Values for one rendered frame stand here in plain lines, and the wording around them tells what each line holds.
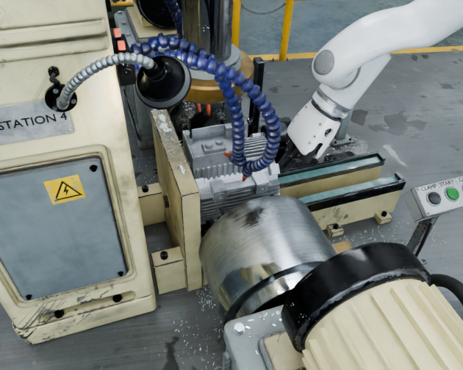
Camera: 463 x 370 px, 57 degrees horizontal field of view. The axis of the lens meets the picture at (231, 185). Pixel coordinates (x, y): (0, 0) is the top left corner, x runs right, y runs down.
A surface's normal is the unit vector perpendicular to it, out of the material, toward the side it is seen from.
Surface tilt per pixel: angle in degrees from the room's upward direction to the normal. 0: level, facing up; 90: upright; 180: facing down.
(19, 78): 90
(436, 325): 75
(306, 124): 61
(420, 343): 5
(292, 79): 0
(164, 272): 90
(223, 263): 55
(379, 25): 31
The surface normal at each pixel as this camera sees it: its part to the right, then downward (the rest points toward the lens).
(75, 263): 0.32, 0.67
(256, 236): -0.30, -0.60
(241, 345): 0.04, -0.72
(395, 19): 0.00, -0.33
